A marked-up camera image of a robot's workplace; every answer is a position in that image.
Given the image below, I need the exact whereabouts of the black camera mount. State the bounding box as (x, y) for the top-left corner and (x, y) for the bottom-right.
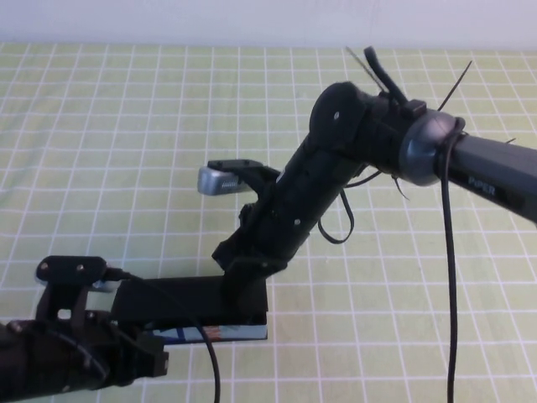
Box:
(35, 255), (108, 324)
(208, 159), (281, 207)

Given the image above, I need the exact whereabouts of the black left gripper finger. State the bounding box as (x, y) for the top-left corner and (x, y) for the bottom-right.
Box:
(149, 350), (170, 378)
(136, 331), (165, 353)

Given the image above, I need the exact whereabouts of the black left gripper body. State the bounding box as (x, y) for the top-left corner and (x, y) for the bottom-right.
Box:
(83, 312), (152, 385)

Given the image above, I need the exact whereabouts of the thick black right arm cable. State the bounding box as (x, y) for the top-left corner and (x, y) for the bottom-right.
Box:
(435, 118), (467, 403)

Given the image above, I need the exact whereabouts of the black glasses case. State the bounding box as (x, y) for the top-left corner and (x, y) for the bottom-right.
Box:
(111, 275), (269, 344)

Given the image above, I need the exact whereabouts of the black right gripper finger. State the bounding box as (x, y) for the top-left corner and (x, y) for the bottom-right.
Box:
(238, 268), (269, 314)
(218, 268), (242, 304)

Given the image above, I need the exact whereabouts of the green checked tablecloth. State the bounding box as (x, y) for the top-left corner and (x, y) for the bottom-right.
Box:
(0, 41), (537, 403)

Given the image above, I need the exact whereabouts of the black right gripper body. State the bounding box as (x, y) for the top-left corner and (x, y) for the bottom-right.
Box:
(211, 201), (295, 274)

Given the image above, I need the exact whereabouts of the black zip tie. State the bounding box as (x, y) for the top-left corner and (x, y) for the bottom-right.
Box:
(437, 60), (474, 113)
(391, 174), (414, 203)
(345, 45), (394, 101)

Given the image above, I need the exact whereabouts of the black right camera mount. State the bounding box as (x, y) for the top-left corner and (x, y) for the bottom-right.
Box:
(208, 159), (281, 207)

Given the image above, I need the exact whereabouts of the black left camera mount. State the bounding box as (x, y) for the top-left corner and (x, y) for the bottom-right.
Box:
(35, 255), (108, 324)

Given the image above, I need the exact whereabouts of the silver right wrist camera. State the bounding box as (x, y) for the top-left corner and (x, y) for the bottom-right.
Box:
(196, 166), (253, 196)

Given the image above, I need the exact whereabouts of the black left camera cable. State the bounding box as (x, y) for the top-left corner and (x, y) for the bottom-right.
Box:
(104, 268), (222, 403)

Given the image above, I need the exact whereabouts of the thin black camera cable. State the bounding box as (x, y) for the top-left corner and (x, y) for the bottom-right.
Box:
(317, 188), (356, 245)

